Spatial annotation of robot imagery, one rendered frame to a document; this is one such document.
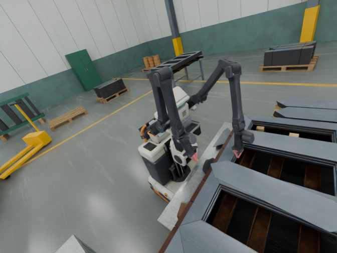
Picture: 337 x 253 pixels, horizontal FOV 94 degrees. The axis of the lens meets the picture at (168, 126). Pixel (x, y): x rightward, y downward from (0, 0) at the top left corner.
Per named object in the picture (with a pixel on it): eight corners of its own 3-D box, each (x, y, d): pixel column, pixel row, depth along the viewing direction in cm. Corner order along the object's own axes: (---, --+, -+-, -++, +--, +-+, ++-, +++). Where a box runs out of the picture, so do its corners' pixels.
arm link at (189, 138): (179, 125, 107) (171, 132, 102) (190, 123, 97) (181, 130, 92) (188, 140, 109) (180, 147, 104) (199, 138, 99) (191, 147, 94)
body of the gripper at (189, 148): (198, 147, 106) (193, 138, 104) (189, 157, 101) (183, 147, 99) (192, 148, 111) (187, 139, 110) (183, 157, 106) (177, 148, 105)
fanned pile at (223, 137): (238, 129, 171) (238, 126, 169) (225, 153, 148) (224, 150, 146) (227, 127, 178) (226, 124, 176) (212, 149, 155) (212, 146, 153)
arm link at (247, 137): (240, 121, 111) (232, 124, 107) (257, 124, 102) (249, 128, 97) (240, 136, 115) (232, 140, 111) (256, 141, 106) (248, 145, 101)
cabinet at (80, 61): (88, 91, 864) (66, 54, 762) (85, 91, 898) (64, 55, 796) (104, 84, 914) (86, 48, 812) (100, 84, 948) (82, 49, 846)
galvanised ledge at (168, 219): (242, 126, 178) (242, 124, 176) (180, 238, 102) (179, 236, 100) (224, 124, 190) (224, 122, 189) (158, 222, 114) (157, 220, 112)
